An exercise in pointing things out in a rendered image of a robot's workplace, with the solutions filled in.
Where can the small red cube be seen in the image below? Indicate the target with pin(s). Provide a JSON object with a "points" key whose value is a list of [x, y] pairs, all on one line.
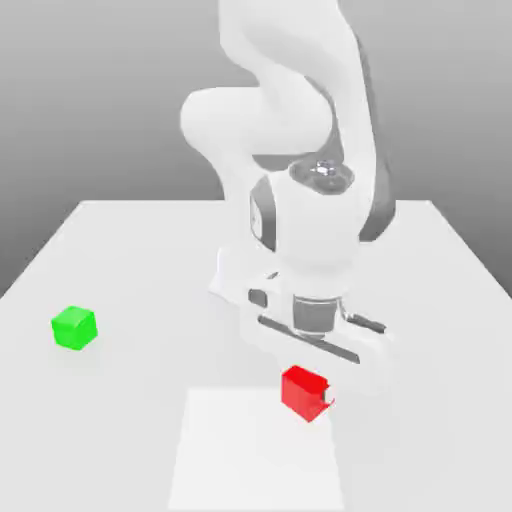
{"points": [[300, 394]]}

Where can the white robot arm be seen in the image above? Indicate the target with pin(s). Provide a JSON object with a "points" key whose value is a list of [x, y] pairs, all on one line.
{"points": [[304, 224]]}

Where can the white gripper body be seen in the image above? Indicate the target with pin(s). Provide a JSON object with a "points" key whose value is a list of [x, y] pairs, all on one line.
{"points": [[316, 352]]}

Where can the small green cube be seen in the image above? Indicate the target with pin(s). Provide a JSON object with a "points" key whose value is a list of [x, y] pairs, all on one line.
{"points": [[74, 328]]}

